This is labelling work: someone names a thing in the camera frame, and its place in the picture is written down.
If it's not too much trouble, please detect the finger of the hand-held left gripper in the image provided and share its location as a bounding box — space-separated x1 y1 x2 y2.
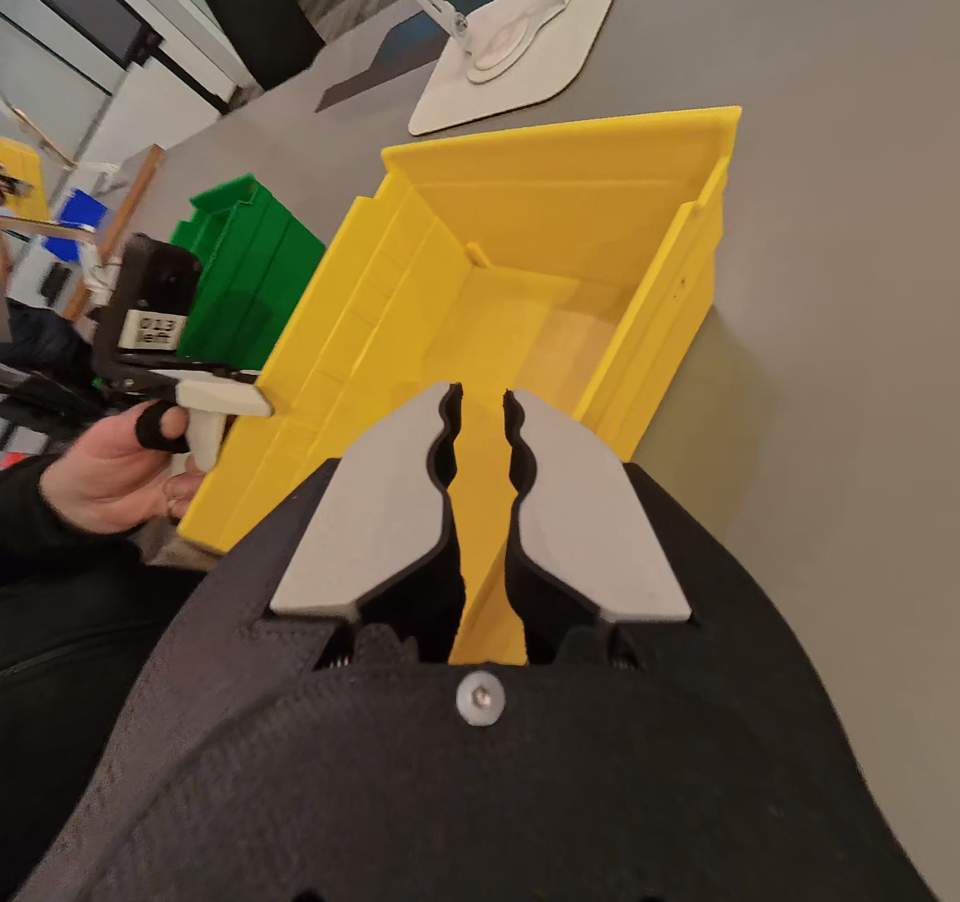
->
174 380 275 417

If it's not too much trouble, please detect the white stand base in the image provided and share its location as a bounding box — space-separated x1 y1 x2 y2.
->
352 0 639 138

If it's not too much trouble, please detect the person's left hand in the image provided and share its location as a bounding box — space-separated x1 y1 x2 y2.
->
41 399 207 537

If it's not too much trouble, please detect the person's black clothing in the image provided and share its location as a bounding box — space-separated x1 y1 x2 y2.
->
0 542 215 902

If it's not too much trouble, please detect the green plastic bin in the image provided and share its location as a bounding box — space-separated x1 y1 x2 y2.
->
171 174 327 372

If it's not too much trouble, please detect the blue plastic bin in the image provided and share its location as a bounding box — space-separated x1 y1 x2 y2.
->
43 188 111 258

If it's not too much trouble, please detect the yellow plastic bin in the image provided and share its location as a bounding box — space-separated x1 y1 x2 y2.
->
176 105 744 666

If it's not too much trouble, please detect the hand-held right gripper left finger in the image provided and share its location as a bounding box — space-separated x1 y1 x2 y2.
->
270 382 466 663

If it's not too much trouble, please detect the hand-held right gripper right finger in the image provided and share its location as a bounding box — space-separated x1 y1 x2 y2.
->
502 389 693 666

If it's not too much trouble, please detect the person's left forearm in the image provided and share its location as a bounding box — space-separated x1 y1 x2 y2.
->
0 455 87 584

